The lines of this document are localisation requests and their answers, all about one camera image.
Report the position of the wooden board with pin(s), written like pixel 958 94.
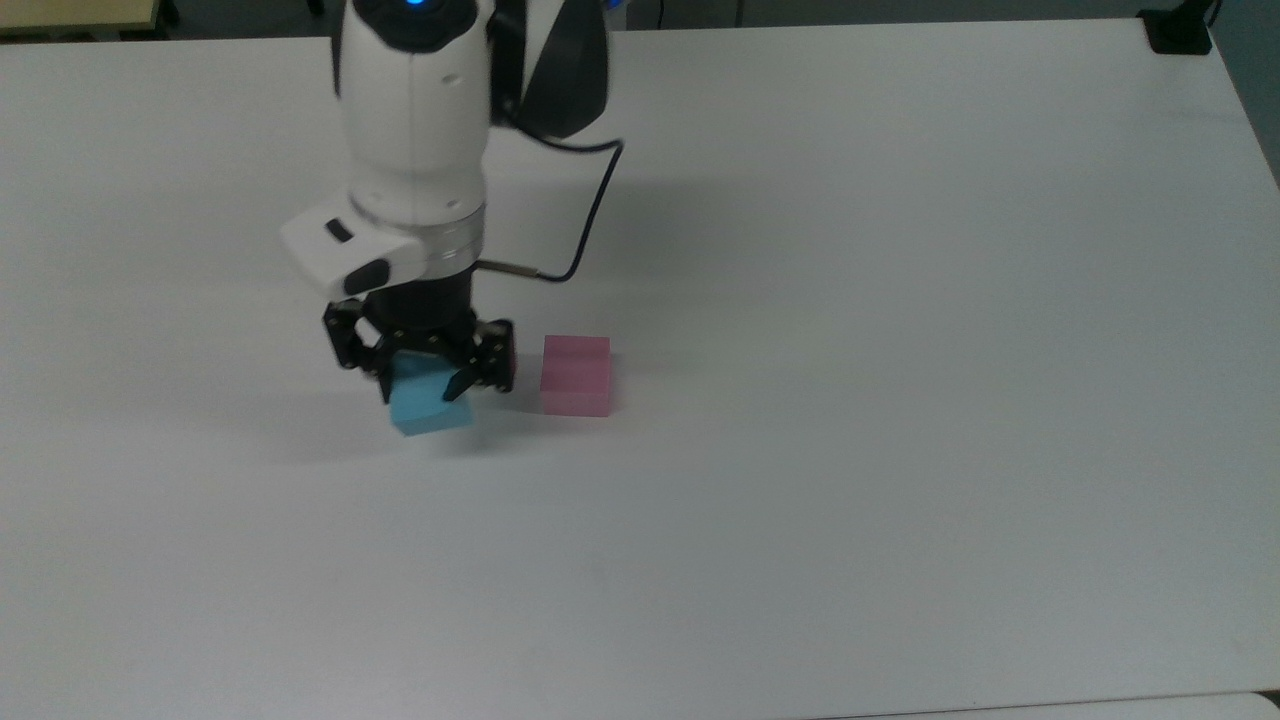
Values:
pixel 75 12

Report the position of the black corner clamp mount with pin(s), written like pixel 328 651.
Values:
pixel 1178 30

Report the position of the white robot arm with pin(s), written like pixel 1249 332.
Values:
pixel 415 120

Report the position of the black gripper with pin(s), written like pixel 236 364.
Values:
pixel 425 310

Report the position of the pink cube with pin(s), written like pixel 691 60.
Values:
pixel 576 378

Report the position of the blue cube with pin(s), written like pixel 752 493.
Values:
pixel 430 405

